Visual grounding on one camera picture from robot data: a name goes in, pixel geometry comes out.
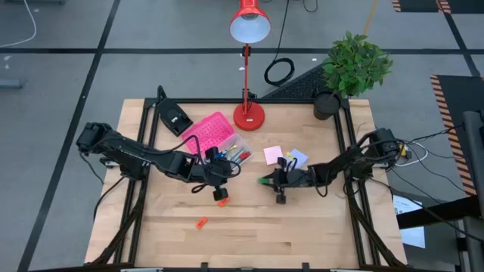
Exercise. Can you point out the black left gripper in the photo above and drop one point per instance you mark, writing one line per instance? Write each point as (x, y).
(211, 172)

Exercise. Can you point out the white paper sheet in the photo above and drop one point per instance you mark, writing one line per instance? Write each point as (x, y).
(414, 238)

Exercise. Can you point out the grey metal post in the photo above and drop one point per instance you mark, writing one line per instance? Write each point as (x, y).
(472, 151)

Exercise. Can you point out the black metal table frame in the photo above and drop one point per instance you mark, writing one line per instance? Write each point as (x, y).
(227, 101)

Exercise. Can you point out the green potted plant black pot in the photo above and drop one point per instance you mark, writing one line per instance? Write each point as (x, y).
(355, 64)

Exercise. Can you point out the pink sticky note pad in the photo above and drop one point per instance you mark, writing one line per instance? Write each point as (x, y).
(272, 155)

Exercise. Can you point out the black support beam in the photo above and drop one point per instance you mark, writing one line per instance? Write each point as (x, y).
(435, 213)

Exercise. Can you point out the green eraser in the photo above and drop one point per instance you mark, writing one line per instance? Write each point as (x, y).
(261, 180)

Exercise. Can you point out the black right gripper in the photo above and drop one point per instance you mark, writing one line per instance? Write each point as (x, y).
(296, 178)

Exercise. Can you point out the grey floor bracket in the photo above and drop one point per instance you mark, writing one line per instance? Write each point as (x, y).
(9, 84)

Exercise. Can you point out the orange eraser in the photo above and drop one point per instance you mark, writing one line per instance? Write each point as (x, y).
(223, 202)
(201, 223)

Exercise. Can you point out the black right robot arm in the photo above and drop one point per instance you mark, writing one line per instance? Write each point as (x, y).
(348, 162)

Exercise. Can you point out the black textured floor mat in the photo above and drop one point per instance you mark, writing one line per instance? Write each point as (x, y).
(302, 88)

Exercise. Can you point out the clear pencil box pink lid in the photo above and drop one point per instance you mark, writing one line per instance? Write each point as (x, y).
(206, 130)

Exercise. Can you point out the black hazard-striped floor mat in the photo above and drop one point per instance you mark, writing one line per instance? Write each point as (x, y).
(416, 4)
(461, 94)

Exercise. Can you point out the yellow highlighter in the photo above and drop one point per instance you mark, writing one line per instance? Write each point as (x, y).
(231, 147)

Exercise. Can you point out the red desk lamp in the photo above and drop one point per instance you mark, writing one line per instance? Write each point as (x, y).
(249, 117)

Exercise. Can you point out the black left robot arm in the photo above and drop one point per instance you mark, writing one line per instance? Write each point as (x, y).
(132, 151)

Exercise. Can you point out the purple sticky note pad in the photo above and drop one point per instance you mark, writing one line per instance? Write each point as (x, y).
(300, 158)

